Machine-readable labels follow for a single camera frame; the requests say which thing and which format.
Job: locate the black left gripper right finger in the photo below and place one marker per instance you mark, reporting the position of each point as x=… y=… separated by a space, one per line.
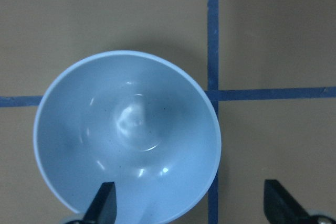
x=280 y=206

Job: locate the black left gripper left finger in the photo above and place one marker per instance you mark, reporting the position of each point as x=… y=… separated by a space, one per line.
x=103 y=208

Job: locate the blue bowl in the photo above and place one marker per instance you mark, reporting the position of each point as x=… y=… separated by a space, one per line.
x=133 y=119

